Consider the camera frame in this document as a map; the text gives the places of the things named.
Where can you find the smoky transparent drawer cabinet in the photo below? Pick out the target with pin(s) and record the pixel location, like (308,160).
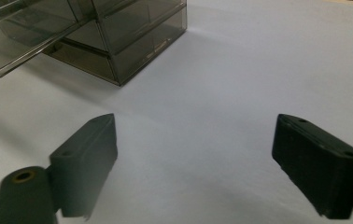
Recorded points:
(128,34)

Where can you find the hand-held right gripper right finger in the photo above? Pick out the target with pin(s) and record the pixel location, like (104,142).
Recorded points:
(317,161)

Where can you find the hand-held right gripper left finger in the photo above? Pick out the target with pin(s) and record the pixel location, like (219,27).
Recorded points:
(82,161)

